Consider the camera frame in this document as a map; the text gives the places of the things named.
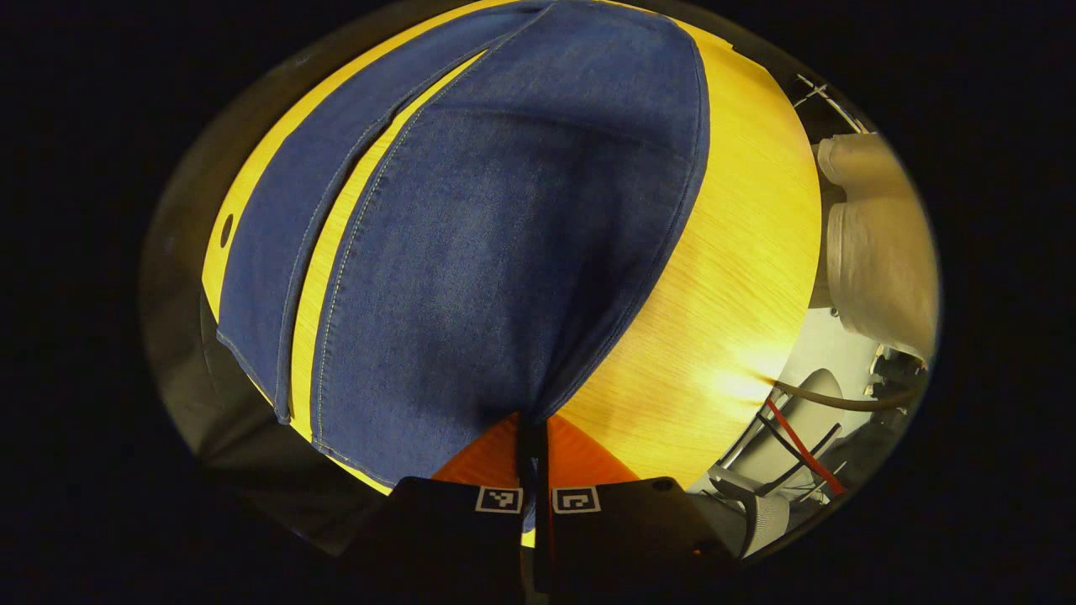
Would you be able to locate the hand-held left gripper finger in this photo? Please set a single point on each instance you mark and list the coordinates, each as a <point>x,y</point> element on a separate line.
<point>543,462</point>
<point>524,462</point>

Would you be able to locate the black backdrop cloth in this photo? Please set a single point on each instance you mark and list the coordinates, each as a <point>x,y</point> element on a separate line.
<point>252,470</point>

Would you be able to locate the blue denim jeans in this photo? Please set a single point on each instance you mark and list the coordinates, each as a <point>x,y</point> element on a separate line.
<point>504,252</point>

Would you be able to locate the grey office chair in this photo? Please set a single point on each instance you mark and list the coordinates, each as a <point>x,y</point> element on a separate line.
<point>769,521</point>

